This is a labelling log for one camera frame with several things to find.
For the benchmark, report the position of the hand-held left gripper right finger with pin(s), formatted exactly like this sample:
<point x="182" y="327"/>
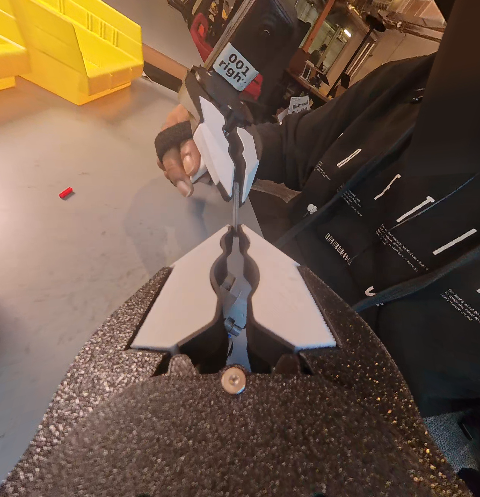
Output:
<point x="294" y="310"/>

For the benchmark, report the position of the person's right forearm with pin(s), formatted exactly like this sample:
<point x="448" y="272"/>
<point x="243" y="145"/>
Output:
<point x="321" y="128"/>

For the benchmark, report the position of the person's right hand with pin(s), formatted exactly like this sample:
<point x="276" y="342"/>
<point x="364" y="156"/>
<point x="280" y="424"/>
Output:
<point x="187" y="155"/>

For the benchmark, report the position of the grey Lego engine assembly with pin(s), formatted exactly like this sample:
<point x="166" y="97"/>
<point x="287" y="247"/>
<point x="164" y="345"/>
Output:
<point x="234" y="303"/>

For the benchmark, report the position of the small red pin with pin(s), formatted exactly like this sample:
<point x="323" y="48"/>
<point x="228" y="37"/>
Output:
<point x="66" y="192"/>

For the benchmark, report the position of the grey desk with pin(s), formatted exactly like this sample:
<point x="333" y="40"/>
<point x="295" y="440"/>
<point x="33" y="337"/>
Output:
<point x="69" y="252"/>

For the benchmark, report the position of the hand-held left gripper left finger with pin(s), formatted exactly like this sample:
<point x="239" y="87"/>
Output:
<point x="178" y="310"/>

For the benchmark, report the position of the red bin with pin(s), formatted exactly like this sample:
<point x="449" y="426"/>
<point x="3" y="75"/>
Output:
<point x="199" y="27"/>

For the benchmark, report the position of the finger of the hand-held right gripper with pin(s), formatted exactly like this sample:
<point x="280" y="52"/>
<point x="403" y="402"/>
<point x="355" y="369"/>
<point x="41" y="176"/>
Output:
<point x="212" y="147"/>
<point x="249" y="163"/>

